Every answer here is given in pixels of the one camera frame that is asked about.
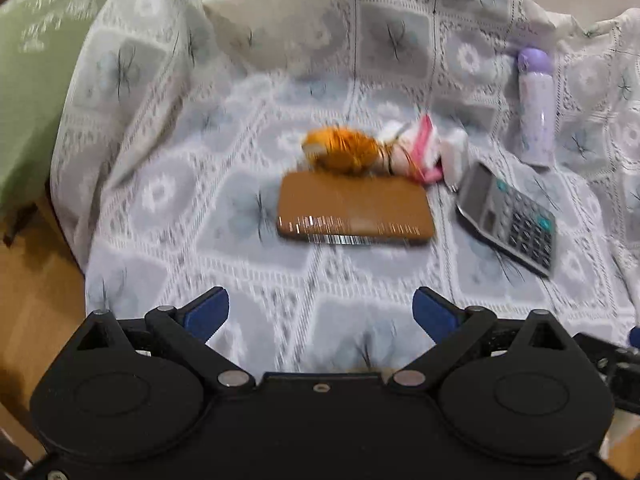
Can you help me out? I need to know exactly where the green cushion with lettering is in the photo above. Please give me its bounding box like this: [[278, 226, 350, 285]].
[[1, 0, 106, 214]]

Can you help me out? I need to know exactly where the purple water bottle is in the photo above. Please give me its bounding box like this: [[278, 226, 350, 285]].
[[515, 48, 556, 168]]

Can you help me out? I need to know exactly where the grey desk calculator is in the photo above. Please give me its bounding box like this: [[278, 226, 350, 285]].
[[457, 162, 556, 278]]

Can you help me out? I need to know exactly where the brown leather wallet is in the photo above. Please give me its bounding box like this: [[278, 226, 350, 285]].
[[276, 171, 435, 245]]

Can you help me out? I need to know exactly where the orange pumpkin pouch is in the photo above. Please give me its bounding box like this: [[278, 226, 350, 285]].
[[302, 127, 383, 176]]

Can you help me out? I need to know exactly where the small white tube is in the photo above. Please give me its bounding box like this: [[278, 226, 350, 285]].
[[439, 128, 469, 192]]

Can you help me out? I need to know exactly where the floral lace cloth cover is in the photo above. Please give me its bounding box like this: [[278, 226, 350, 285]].
[[51, 0, 639, 375]]

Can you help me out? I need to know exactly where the pink and white cloth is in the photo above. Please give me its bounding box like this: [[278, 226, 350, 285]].
[[376, 115, 444, 185]]

